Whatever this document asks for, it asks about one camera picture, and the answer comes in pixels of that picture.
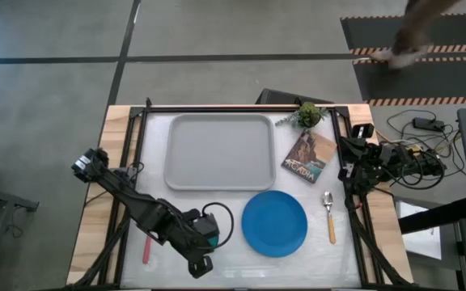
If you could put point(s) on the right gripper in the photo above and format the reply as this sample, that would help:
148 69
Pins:
364 159

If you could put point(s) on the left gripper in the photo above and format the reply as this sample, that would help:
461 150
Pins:
184 238

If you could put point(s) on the teal faceted plastic cup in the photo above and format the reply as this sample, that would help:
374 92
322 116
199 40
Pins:
213 242

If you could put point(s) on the pink stick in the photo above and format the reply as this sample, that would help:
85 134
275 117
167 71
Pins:
147 252

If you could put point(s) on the blue round plate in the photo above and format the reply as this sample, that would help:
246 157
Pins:
274 224

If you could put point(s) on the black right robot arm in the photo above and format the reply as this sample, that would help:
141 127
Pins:
403 159

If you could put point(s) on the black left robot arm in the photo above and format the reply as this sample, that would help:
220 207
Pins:
136 200

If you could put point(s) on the grey plastic tray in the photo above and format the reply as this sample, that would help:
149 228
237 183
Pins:
219 151

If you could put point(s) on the white glossy table sheet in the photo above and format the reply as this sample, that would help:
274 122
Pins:
233 266

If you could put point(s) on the Acadia picture book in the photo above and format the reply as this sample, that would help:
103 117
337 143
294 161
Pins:
309 155

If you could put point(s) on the small green potted plant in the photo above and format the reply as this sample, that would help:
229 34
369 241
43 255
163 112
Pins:
307 114

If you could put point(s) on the black power adapter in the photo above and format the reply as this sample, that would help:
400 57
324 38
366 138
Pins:
428 123

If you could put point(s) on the black beam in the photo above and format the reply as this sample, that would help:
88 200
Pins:
435 216

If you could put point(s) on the white paper sheet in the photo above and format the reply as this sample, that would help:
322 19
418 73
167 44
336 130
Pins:
421 242

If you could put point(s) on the black hazard-striped floor mat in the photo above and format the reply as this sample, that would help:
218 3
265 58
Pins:
439 78
374 34

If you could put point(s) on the person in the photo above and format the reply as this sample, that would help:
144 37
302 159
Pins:
413 28

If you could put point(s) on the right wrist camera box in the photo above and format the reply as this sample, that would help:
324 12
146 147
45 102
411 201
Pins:
363 130

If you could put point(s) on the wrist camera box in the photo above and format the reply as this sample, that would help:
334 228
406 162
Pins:
363 130
206 226

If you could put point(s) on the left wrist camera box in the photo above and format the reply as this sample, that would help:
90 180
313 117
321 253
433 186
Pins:
206 226

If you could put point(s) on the black aluminium table frame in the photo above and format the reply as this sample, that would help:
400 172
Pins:
140 133

